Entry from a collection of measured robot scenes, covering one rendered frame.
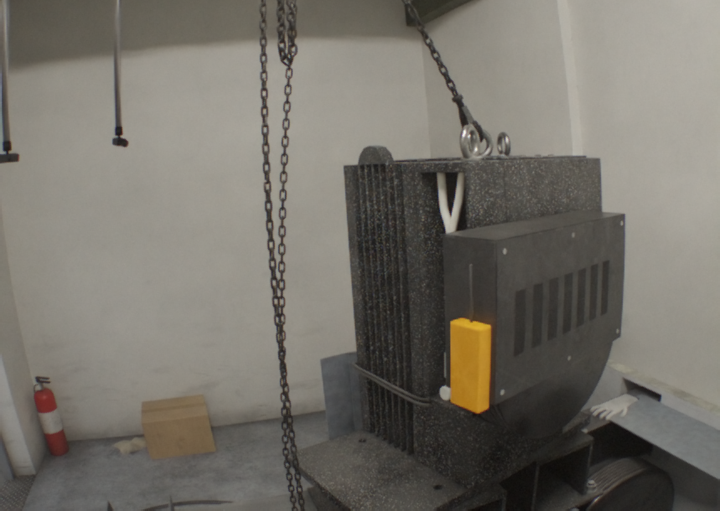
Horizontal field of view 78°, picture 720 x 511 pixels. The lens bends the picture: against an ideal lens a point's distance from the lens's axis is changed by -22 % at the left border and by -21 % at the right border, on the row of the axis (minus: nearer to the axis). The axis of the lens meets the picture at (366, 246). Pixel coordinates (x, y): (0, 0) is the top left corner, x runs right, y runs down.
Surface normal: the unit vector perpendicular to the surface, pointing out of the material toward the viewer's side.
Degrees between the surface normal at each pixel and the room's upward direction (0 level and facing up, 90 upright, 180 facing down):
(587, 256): 90
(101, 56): 90
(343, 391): 90
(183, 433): 90
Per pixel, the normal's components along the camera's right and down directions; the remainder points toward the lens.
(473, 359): -0.83, 0.14
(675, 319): -0.94, 0.11
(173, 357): 0.33, 0.13
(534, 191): 0.56, 0.10
